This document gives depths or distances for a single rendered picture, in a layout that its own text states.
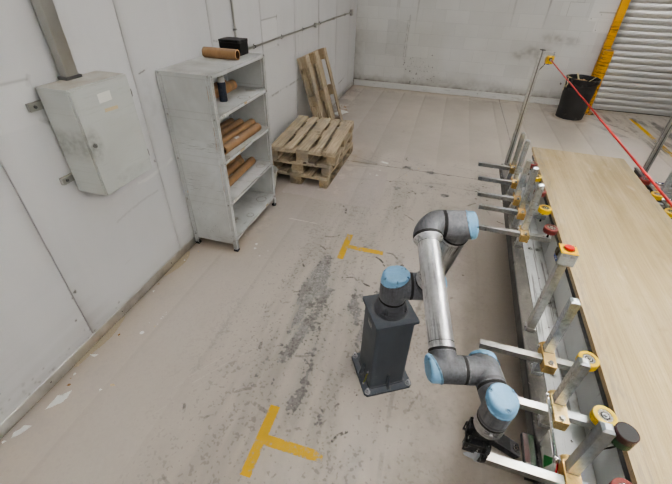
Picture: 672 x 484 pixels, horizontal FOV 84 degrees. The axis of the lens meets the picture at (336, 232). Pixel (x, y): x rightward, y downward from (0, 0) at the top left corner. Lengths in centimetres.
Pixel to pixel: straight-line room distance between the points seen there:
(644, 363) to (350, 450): 147
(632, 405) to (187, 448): 211
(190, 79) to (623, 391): 296
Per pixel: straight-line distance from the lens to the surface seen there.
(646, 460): 175
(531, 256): 286
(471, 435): 142
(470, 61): 888
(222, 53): 343
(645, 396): 192
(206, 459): 245
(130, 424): 269
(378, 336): 216
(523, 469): 157
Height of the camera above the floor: 218
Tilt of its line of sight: 35 degrees down
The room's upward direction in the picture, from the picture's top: 2 degrees clockwise
